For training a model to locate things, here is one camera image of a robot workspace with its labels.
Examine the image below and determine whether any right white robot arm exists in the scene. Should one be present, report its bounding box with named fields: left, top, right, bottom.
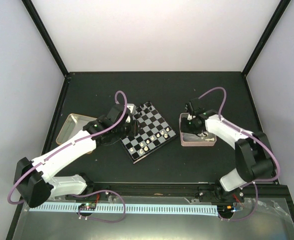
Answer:
left=179, top=98, right=277, bottom=202

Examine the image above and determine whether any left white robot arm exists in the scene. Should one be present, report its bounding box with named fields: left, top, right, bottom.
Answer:
left=13, top=103, right=139, bottom=208

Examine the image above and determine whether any pink tin with pieces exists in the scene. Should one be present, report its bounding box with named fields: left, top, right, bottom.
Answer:
left=179, top=113, right=217, bottom=147

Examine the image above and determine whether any black and white chessboard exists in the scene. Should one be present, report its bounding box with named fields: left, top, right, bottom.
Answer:
left=121, top=101, right=178, bottom=164

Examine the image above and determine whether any gold metal tin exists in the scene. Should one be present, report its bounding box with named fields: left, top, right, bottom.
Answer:
left=56, top=113, right=96, bottom=145

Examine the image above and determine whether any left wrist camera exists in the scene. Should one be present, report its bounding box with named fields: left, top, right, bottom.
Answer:
left=125, top=103, right=136, bottom=123

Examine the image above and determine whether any black mounting rail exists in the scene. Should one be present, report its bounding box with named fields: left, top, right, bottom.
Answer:
left=80, top=182, right=244, bottom=204

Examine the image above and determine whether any white slotted cable duct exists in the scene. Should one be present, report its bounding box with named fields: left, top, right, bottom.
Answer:
left=29, top=202, right=218, bottom=217

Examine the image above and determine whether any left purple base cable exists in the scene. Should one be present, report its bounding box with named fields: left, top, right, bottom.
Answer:
left=76, top=189, right=127, bottom=223

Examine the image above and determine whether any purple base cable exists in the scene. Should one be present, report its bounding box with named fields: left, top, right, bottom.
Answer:
left=76, top=189, right=127, bottom=223
left=216, top=183, right=260, bottom=223

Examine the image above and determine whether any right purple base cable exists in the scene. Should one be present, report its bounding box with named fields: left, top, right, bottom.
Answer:
left=216, top=183, right=260, bottom=223

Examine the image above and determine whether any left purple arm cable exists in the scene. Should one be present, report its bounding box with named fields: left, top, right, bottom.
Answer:
left=6, top=91, right=127, bottom=203

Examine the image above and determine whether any right black frame post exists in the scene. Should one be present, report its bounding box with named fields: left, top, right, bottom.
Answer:
left=241, top=0, right=291, bottom=77

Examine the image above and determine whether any black frame post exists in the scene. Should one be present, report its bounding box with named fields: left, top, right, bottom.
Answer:
left=241, top=0, right=291, bottom=77
left=21, top=0, right=69, bottom=77

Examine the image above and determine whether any left black frame post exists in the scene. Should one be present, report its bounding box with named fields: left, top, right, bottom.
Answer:
left=21, top=0, right=69, bottom=77

